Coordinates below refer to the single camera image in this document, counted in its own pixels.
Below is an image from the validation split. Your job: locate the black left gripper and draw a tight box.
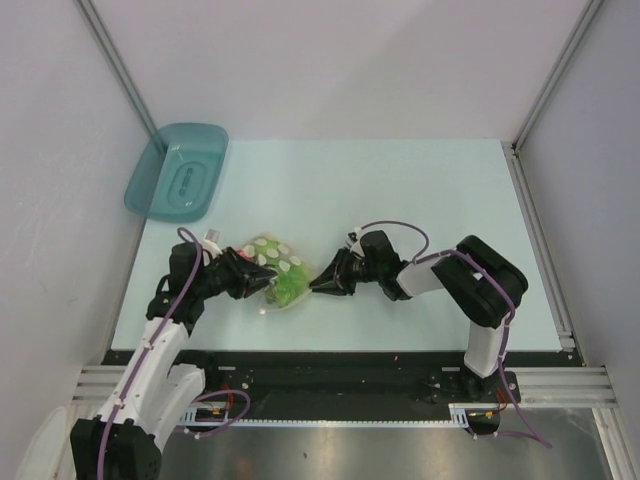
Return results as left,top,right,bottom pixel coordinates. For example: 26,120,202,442
194,246,276,300

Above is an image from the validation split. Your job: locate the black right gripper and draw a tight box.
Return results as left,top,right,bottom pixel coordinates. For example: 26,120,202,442
310,246,383,296

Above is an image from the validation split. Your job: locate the red fake tomato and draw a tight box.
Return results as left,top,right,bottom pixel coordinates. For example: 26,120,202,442
237,250,253,262

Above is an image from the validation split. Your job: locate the clear polka dot zip bag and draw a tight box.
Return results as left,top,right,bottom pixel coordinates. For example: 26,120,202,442
238,233,316,315

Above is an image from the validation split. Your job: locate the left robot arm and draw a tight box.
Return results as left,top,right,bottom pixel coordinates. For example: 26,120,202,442
70,241,277,479

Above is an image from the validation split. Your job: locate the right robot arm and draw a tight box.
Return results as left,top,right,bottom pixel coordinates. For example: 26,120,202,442
309,230,529,401

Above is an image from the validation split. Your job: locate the teal plastic bin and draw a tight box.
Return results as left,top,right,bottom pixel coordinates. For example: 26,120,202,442
124,122,229,224

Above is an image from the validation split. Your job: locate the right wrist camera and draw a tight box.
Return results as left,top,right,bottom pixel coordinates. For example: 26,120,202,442
346,227,364,257

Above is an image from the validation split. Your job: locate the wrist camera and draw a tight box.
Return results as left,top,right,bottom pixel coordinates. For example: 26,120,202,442
201,229,222,258
346,227,364,257

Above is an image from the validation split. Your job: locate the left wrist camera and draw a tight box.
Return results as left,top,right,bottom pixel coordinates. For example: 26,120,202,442
201,229,222,258

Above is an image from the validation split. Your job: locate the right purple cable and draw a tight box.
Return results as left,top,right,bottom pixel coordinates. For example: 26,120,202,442
355,219,553,450

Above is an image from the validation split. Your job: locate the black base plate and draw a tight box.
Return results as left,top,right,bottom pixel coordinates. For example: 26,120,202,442
99,349,585,436

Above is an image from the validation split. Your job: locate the white cable duct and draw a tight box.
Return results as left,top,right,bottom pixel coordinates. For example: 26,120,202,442
174,403,469,433

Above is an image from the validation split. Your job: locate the front aluminium rail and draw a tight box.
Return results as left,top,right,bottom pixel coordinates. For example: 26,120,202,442
71,366,618,408

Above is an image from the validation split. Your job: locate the left aluminium corner post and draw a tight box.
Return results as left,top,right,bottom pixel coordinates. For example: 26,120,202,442
74,0,157,137

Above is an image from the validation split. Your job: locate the aluminium corner post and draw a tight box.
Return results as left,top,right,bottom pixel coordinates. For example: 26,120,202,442
510,0,606,154
74,0,157,137

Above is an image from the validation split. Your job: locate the right aluminium corner post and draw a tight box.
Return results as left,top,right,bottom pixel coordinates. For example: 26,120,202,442
510,0,606,154

